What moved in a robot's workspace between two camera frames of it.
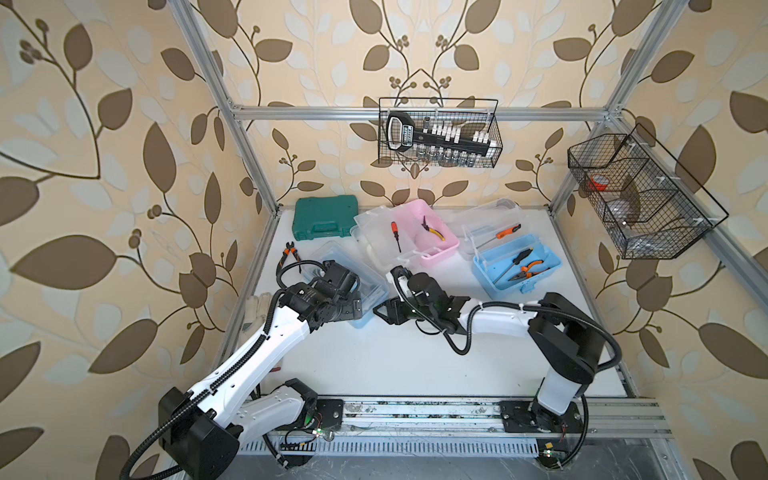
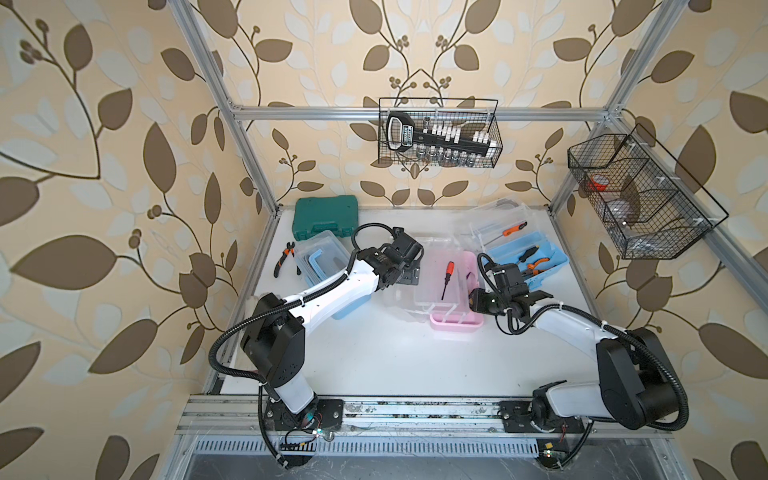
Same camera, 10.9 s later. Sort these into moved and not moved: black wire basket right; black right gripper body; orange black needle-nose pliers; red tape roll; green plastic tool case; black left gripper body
Moved: black right gripper body; black left gripper body
Not moved: orange black needle-nose pliers; black wire basket right; red tape roll; green plastic tool case
